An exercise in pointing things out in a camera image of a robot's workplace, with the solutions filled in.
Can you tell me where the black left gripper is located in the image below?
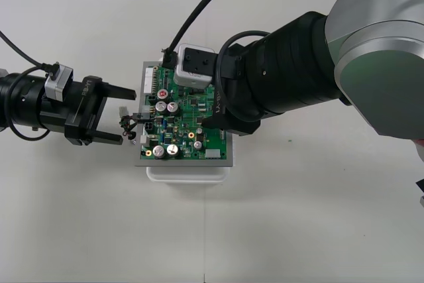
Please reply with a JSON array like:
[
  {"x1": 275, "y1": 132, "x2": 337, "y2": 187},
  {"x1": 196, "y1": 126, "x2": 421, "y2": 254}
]
[{"x1": 40, "y1": 76, "x2": 138, "y2": 147}]

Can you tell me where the green circuit board grey frame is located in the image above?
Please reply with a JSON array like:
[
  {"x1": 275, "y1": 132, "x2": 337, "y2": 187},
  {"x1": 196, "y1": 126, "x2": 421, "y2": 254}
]
[{"x1": 133, "y1": 60, "x2": 235, "y2": 168}]

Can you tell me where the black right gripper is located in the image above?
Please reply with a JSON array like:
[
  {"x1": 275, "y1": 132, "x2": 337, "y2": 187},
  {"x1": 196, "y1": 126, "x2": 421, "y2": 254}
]
[{"x1": 201, "y1": 76, "x2": 263, "y2": 137}]

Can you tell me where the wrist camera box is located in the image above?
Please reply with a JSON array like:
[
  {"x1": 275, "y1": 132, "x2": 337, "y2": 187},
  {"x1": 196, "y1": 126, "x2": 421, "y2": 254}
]
[
  {"x1": 44, "y1": 63, "x2": 75, "y2": 102},
  {"x1": 172, "y1": 43, "x2": 217, "y2": 89}
]

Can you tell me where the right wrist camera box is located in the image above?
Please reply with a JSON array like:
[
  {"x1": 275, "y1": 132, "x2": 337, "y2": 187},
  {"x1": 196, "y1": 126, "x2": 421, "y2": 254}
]
[{"x1": 172, "y1": 43, "x2": 217, "y2": 89}]

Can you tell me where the cable bundle with metal plug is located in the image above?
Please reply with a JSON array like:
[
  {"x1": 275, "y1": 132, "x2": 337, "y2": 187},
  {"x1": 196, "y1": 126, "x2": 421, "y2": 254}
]
[{"x1": 118, "y1": 105, "x2": 156, "y2": 146}]

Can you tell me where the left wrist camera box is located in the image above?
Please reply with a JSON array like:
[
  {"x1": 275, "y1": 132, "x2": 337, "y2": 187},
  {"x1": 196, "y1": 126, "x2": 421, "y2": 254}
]
[{"x1": 44, "y1": 63, "x2": 75, "y2": 102}]

